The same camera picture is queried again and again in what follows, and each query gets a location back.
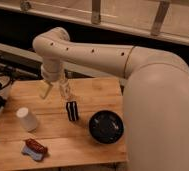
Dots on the white ceramic cup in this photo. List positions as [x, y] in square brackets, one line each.
[27, 119]

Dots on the black bowl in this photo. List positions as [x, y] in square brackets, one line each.
[106, 127]

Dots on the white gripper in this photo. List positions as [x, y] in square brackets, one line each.
[50, 74]

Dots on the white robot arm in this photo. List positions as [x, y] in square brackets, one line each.
[155, 99]

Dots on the wooden board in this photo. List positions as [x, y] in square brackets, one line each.
[69, 143]

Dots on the black white striped eraser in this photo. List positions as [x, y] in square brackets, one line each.
[72, 111]

